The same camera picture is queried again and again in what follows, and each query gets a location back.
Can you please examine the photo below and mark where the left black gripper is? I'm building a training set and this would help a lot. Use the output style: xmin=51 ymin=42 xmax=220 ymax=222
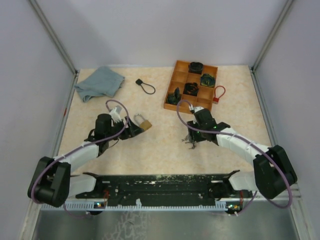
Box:
xmin=106 ymin=116 xmax=144 ymax=142

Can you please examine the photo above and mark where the brass padlock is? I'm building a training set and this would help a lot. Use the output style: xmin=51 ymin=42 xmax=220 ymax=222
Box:
xmin=133 ymin=113 xmax=152 ymax=131

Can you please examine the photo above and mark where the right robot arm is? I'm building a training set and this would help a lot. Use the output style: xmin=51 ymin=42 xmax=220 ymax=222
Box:
xmin=187 ymin=106 xmax=298 ymax=200

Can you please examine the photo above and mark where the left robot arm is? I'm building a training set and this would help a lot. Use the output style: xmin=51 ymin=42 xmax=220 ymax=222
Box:
xmin=27 ymin=113 xmax=144 ymax=208

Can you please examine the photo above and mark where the wooden compartment tray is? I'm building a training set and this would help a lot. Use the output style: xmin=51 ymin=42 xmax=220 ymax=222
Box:
xmin=163 ymin=60 xmax=218 ymax=114

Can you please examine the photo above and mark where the blue folded cloth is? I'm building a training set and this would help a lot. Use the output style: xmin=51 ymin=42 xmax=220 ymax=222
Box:
xmin=74 ymin=66 xmax=125 ymax=103

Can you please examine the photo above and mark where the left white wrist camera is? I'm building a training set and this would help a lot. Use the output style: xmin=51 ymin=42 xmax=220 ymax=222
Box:
xmin=109 ymin=105 xmax=123 ymax=123

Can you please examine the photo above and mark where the red cable lock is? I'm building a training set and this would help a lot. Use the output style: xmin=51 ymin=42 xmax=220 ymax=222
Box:
xmin=212 ymin=85 xmax=226 ymax=104

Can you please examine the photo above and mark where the black red coiled strap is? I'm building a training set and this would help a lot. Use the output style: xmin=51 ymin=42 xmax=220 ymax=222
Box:
xmin=183 ymin=82 xmax=200 ymax=96

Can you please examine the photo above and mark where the dark crumpled strap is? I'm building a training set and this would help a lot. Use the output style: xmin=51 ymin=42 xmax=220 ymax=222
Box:
xmin=167 ymin=86 xmax=183 ymax=106

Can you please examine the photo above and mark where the green yellow coiled strap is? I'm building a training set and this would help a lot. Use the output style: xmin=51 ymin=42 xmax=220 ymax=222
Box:
xmin=200 ymin=73 xmax=216 ymax=88

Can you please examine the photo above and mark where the black cable lock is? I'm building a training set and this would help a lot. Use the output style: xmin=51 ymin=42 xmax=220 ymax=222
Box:
xmin=135 ymin=78 xmax=156 ymax=95

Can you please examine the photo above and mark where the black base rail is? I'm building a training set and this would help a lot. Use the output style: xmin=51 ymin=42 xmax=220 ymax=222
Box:
xmin=75 ymin=170 xmax=252 ymax=200

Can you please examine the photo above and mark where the white toothed cable duct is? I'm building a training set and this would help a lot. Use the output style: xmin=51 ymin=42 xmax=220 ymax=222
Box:
xmin=41 ymin=197 xmax=242 ymax=212

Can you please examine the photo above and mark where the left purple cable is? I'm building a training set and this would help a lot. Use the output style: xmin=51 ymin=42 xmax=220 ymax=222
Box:
xmin=29 ymin=99 xmax=131 ymax=218

